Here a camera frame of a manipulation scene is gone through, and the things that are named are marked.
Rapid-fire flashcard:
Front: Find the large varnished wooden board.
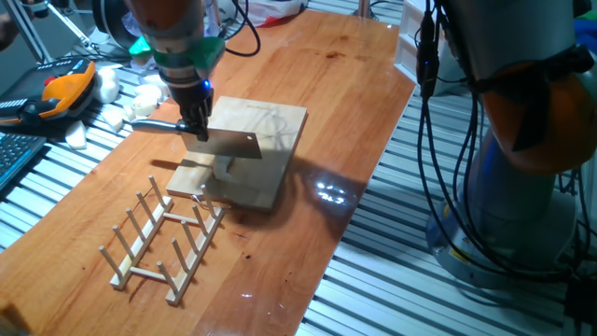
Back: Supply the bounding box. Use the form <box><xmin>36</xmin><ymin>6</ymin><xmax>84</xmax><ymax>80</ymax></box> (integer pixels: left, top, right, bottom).
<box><xmin>0</xmin><ymin>8</ymin><xmax>416</xmax><ymax>336</ymax></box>

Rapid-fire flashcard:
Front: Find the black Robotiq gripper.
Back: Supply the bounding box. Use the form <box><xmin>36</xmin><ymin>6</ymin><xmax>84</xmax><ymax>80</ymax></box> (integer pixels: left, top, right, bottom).
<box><xmin>171</xmin><ymin>85</ymin><xmax>215</xmax><ymax>142</ymax></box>

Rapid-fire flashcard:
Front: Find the steel cleaver knife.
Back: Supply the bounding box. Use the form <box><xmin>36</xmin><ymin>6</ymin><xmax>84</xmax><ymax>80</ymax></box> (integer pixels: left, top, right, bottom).
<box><xmin>130</xmin><ymin>118</ymin><xmax>264</xmax><ymax>161</ymax></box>

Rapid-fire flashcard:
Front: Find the grey metal stand leg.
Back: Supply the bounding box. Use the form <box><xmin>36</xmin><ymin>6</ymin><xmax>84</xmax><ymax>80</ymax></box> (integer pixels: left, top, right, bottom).
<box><xmin>2</xmin><ymin>0</ymin><xmax>55</xmax><ymax>64</ymax></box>

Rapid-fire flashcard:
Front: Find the large white radish chunk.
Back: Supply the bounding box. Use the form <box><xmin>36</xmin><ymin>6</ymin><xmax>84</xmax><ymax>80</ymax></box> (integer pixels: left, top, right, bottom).
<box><xmin>92</xmin><ymin>67</ymin><xmax>121</xmax><ymax>105</ymax></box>

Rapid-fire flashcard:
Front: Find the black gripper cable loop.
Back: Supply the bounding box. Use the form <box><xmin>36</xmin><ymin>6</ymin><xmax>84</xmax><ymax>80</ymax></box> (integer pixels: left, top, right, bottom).
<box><xmin>223</xmin><ymin>0</ymin><xmax>261</xmax><ymax>58</ymax></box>

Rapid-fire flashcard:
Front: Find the white plastic box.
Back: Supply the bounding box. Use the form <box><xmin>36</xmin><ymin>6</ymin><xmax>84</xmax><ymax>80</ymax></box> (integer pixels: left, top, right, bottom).
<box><xmin>394</xmin><ymin>0</ymin><xmax>467</xmax><ymax>97</ymax></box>

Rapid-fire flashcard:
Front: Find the wooden peg dish rack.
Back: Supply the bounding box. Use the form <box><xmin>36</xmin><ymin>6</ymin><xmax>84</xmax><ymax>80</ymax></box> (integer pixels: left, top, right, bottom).
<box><xmin>97</xmin><ymin>175</ymin><xmax>226</xmax><ymax>308</ymax></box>

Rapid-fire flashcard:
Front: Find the light wooden cutting board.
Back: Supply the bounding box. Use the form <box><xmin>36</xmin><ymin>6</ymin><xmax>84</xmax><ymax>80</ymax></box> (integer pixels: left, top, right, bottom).
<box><xmin>166</xmin><ymin>96</ymin><xmax>309</xmax><ymax>212</ymax></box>

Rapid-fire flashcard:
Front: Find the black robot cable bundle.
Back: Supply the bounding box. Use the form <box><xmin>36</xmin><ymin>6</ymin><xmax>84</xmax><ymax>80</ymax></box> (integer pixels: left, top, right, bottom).
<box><xmin>417</xmin><ymin>0</ymin><xmax>597</xmax><ymax>284</ymax></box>

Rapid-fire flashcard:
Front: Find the white red-print plastic bag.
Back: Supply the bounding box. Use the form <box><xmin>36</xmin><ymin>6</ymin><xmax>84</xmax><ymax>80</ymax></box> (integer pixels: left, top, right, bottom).
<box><xmin>242</xmin><ymin>0</ymin><xmax>304</xmax><ymax>28</ymax></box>

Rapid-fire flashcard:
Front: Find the thin grey metal rod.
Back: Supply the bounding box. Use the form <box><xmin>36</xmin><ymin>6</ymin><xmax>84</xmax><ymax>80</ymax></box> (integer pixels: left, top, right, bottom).
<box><xmin>36</xmin><ymin>4</ymin><xmax>90</xmax><ymax>46</ymax></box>

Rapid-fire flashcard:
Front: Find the aluminium pole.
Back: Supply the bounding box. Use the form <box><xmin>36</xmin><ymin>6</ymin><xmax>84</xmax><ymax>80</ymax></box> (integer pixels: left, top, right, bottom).
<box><xmin>204</xmin><ymin>0</ymin><xmax>223</xmax><ymax>38</ymax></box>

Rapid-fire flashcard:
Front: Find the orange black teach pendant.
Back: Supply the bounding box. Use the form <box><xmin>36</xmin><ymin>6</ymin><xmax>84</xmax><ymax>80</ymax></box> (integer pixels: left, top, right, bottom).
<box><xmin>0</xmin><ymin>56</ymin><xmax>98</xmax><ymax>130</ymax></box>

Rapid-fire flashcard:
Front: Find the black computer keyboard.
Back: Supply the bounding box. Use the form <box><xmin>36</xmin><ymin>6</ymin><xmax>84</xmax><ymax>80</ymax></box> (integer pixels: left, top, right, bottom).
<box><xmin>0</xmin><ymin>132</ymin><xmax>48</xmax><ymax>192</ymax></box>

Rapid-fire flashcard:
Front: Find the black round object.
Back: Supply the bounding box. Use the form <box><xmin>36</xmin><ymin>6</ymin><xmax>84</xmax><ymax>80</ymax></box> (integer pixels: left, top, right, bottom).
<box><xmin>91</xmin><ymin>0</ymin><xmax>136</xmax><ymax>50</ymax></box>

